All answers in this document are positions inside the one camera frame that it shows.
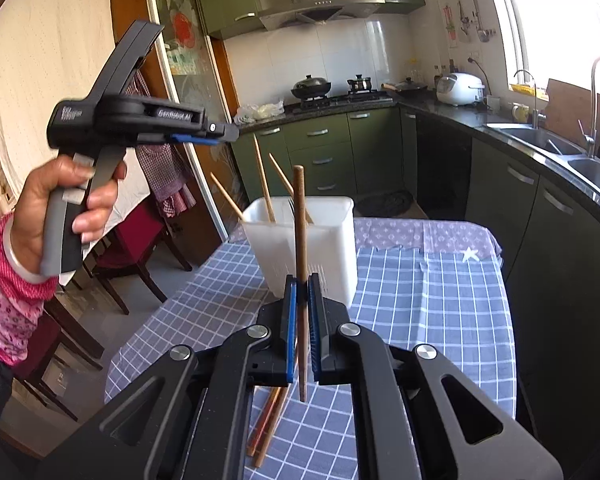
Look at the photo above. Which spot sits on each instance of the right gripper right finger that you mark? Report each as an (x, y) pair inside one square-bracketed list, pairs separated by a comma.
[(416, 414)]

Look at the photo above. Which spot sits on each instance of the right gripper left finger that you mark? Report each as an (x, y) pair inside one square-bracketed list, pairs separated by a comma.
[(186, 416)]

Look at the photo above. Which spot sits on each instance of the wooden chopstick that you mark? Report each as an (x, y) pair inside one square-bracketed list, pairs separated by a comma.
[(259, 428), (270, 427), (302, 272), (227, 197), (287, 184), (263, 181)]

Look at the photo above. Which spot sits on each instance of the black plastic fork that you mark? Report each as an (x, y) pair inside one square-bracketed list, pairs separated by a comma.
[(291, 204)]

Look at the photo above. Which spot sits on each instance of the pink patterned sleeve forearm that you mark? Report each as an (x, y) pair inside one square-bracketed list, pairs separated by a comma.
[(22, 298)]

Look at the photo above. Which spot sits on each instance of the green kitchen cabinets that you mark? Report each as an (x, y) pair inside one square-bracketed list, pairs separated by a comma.
[(545, 219)]

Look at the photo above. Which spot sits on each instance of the left hand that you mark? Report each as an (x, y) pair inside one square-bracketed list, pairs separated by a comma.
[(64, 205)]

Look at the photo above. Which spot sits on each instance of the checkered apron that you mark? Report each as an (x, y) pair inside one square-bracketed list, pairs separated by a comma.
[(167, 174)]

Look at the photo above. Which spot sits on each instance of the red wooden chair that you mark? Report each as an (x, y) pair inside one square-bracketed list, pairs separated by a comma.
[(135, 239)]

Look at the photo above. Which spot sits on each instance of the blue checkered tablecloth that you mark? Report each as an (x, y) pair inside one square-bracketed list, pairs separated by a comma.
[(419, 282)]

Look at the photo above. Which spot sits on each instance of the white plastic bag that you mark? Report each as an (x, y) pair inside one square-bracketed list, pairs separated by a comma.
[(249, 114)]

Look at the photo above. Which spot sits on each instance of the black wok with lid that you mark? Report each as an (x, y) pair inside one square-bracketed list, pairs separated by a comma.
[(311, 88)]

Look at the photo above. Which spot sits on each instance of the black floor mat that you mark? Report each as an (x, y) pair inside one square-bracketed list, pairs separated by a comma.
[(385, 205)]

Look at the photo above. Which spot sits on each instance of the small steel pot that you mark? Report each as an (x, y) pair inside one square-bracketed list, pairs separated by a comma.
[(359, 84)]

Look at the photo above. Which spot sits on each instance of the black frying pan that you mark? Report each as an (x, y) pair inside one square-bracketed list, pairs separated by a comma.
[(406, 88)]

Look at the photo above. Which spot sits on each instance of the steel double sink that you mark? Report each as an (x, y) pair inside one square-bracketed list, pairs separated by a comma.
[(550, 145)]

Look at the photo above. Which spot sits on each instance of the chrome sink faucet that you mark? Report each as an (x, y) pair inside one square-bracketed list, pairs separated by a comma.
[(590, 138)]

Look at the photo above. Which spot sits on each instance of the white rice cooker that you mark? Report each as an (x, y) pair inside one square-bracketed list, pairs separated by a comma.
[(460, 89)]

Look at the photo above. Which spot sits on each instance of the wooden cutting board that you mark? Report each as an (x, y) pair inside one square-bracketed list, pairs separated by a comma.
[(567, 105)]

